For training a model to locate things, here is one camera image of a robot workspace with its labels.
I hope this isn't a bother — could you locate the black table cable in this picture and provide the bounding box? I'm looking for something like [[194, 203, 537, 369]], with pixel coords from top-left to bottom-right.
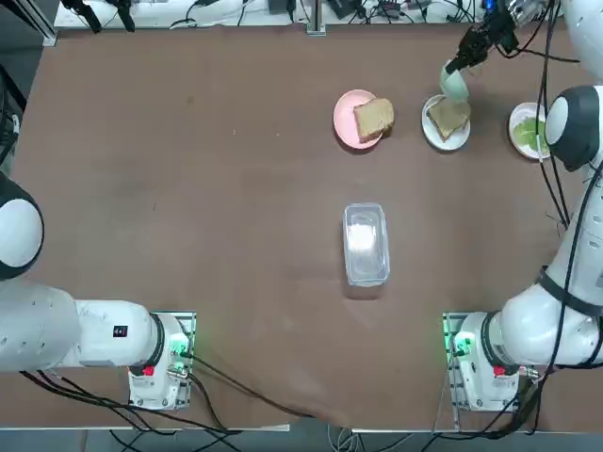
[[181, 352, 340, 425]]

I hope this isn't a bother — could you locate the pale pink plate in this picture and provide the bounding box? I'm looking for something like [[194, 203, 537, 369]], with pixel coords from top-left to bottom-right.
[[508, 102, 555, 160]]

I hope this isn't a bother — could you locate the black tripod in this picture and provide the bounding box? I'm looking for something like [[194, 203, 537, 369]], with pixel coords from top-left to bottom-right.
[[59, 0, 139, 34]]

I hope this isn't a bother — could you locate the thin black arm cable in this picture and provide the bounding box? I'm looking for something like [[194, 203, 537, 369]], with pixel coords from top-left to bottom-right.
[[498, 0, 603, 227]]

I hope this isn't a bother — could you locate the green lettuce leaf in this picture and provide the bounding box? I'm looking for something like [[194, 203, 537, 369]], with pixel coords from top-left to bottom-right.
[[513, 117, 551, 154]]

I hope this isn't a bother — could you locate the white plate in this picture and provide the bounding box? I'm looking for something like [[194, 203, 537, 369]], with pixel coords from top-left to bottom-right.
[[421, 93, 472, 152]]

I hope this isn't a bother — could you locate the pale green bowl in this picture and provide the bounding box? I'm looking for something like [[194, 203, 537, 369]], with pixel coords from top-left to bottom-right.
[[438, 59, 471, 107]]

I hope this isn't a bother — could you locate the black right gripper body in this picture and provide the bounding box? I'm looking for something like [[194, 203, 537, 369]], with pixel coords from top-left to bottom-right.
[[473, 8, 520, 54]]

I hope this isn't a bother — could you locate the brown bread slice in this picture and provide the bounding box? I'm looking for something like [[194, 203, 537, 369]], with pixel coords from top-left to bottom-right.
[[352, 97, 396, 145], [426, 96, 472, 142]]

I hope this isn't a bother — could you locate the clear plastic container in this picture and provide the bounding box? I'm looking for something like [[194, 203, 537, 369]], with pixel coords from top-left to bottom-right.
[[342, 202, 391, 288]]

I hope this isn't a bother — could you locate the salmon pink plate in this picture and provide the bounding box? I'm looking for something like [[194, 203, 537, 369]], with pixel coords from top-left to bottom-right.
[[333, 89, 395, 151]]

